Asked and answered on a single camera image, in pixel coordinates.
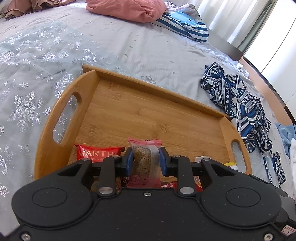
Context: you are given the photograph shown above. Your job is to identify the pink pillow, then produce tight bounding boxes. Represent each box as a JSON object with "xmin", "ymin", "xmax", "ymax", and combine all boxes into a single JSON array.
[{"xmin": 85, "ymin": 0, "xmax": 166, "ymax": 23}]

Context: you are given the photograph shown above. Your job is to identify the blue white patterned garment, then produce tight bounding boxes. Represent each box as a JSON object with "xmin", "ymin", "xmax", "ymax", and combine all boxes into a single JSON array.
[{"xmin": 200, "ymin": 62, "xmax": 287, "ymax": 188}]

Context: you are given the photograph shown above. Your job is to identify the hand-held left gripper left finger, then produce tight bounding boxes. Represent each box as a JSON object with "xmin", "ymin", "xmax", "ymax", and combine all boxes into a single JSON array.
[{"xmin": 57, "ymin": 147, "xmax": 134, "ymax": 197}]

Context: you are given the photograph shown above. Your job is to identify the yellow snack packet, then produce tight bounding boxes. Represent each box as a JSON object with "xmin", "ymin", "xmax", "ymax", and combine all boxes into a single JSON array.
[{"xmin": 223, "ymin": 162, "xmax": 238, "ymax": 172}]

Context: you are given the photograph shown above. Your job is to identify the wooden bed side rail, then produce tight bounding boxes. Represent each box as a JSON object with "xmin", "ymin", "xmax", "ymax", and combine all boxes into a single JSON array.
[{"xmin": 239, "ymin": 57, "xmax": 296, "ymax": 127}]

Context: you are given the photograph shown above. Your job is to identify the blue striped pillow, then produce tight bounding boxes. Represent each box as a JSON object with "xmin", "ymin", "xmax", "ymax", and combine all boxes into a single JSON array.
[{"xmin": 155, "ymin": 2, "xmax": 209, "ymax": 42}]

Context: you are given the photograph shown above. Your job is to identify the dark grey headboard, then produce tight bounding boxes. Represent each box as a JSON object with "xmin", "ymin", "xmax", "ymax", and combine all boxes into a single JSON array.
[{"xmin": 207, "ymin": 28, "xmax": 244, "ymax": 59}]

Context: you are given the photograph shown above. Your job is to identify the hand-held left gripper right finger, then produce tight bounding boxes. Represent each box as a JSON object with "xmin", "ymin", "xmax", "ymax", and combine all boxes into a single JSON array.
[{"xmin": 159, "ymin": 147, "xmax": 238, "ymax": 197}]

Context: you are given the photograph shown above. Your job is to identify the grey green curtain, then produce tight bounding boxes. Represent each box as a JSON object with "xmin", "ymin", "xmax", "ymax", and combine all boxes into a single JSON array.
[{"xmin": 237, "ymin": 0, "xmax": 278, "ymax": 52}]

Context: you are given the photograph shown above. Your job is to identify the light blue garment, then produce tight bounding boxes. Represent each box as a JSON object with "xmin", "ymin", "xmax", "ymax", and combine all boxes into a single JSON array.
[{"xmin": 275, "ymin": 124, "xmax": 296, "ymax": 156}]

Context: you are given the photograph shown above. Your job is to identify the red biscuit packet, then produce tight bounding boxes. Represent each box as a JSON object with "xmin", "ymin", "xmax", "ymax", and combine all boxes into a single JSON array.
[{"xmin": 194, "ymin": 176, "xmax": 204, "ymax": 193}]

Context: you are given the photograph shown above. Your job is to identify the mauve garment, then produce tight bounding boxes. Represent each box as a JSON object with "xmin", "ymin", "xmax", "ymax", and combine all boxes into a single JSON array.
[{"xmin": 0, "ymin": 0, "xmax": 77, "ymax": 20}]

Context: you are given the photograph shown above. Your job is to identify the wooden tray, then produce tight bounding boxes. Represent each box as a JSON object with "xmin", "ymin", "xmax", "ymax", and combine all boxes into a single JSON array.
[{"xmin": 34, "ymin": 64, "xmax": 252, "ymax": 186}]

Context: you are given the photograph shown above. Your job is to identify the white wardrobe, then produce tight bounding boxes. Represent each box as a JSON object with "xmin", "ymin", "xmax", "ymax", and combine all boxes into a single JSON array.
[{"xmin": 244, "ymin": 0, "xmax": 296, "ymax": 109}]

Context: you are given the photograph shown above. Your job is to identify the pink grain cake packet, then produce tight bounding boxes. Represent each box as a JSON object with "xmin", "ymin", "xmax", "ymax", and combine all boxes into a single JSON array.
[{"xmin": 128, "ymin": 137, "xmax": 162, "ymax": 189}]

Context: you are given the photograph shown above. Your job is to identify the small red candy packet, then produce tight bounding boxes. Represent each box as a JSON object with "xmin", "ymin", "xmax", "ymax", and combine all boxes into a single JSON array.
[{"xmin": 74, "ymin": 144, "xmax": 126, "ymax": 164}]

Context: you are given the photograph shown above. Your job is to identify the grey bedsheet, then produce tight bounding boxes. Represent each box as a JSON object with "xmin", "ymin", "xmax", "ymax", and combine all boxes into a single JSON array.
[{"xmin": 0, "ymin": 5, "xmax": 296, "ymax": 186}]

